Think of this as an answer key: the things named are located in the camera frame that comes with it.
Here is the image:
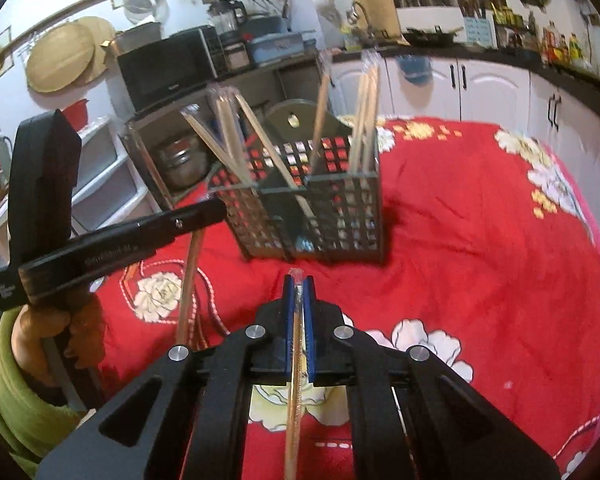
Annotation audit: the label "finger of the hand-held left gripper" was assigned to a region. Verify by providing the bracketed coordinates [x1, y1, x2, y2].
[142, 198, 231, 254]

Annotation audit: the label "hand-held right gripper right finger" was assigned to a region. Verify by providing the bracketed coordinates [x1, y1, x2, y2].
[303, 275, 564, 480]

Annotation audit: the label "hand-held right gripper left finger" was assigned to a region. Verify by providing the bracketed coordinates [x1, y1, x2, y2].
[35, 274, 296, 480]

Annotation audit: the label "wooden chopsticks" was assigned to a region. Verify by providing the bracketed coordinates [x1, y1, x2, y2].
[182, 105, 246, 186]
[362, 52, 381, 171]
[175, 227, 206, 346]
[282, 269, 311, 480]
[212, 87, 253, 183]
[347, 67, 373, 173]
[310, 55, 333, 156]
[232, 91, 303, 188]

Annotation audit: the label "black utensil basket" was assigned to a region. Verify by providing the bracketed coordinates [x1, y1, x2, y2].
[207, 100, 385, 265]

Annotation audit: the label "person's left forearm green sleeve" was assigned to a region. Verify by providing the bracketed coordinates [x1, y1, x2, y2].
[0, 340, 87, 478]

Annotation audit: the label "person's left hand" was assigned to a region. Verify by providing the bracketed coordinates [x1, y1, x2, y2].
[10, 287, 107, 388]

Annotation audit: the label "large steel pot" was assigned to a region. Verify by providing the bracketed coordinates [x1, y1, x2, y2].
[155, 135, 212, 192]

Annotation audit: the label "white plastic drawer unit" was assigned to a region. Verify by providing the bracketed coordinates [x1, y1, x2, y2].
[70, 120, 147, 232]

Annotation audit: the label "wrapped chopsticks in basket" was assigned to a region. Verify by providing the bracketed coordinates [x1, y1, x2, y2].
[125, 52, 331, 211]

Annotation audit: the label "red plastic basin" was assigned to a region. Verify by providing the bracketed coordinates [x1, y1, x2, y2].
[62, 99, 91, 129]

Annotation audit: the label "round bamboo tray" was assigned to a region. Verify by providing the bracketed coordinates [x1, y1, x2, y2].
[25, 16, 116, 94]

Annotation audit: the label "black microwave oven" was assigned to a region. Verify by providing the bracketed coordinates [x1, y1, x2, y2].
[117, 27, 219, 112]

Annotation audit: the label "red floral blanket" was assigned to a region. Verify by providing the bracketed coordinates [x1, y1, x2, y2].
[87, 116, 600, 480]

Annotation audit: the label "light blue storage box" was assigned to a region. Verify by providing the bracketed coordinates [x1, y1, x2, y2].
[245, 32, 317, 67]

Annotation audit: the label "clear glass lid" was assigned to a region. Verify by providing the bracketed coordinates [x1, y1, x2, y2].
[125, 0, 169, 24]

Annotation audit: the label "glass blender jug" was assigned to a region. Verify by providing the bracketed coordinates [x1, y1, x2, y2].
[212, 0, 247, 34]

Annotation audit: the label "blue hanging basin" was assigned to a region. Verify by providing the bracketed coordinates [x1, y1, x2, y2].
[395, 55, 432, 86]

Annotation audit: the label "wooden cutting board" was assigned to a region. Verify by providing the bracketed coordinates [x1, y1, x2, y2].
[350, 0, 407, 44]

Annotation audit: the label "black wok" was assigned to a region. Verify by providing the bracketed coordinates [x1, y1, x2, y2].
[405, 25, 464, 47]

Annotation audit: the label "group of condiment bottles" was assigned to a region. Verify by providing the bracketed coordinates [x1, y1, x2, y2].
[542, 22, 597, 67]

